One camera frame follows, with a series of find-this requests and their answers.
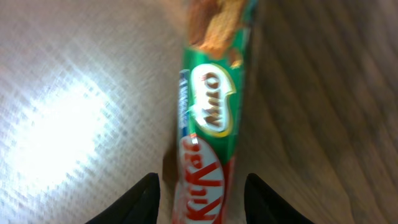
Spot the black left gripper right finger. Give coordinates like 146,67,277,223
244,173,313,224

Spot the green red KitKat Milo bar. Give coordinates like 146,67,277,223
172,0,256,224

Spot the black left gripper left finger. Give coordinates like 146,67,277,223
86,172,160,224

